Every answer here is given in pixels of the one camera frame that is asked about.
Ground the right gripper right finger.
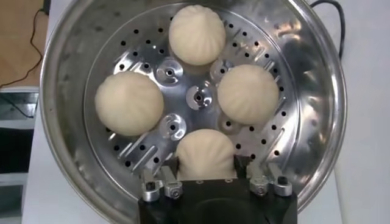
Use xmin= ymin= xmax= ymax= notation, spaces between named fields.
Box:
xmin=233 ymin=155 xmax=293 ymax=197

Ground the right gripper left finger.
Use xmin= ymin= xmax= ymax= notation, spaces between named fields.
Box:
xmin=140 ymin=158 xmax=183 ymax=203

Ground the white steamed baozi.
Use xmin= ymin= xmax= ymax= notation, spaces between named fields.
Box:
xmin=94 ymin=71 xmax=165 ymax=137
xmin=217 ymin=63 xmax=280 ymax=125
xmin=168 ymin=4 xmax=227 ymax=66
xmin=175 ymin=128 xmax=237 ymax=181

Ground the stainless steel steamer basket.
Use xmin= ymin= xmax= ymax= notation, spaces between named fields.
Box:
xmin=39 ymin=0 xmax=348 ymax=224

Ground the black cooker power cord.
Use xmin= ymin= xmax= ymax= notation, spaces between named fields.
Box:
xmin=309 ymin=0 xmax=347 ymax=60

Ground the thin black floor cable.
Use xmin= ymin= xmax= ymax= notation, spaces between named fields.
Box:
xmin=0 ymin=7 xmax=49 ymax=89

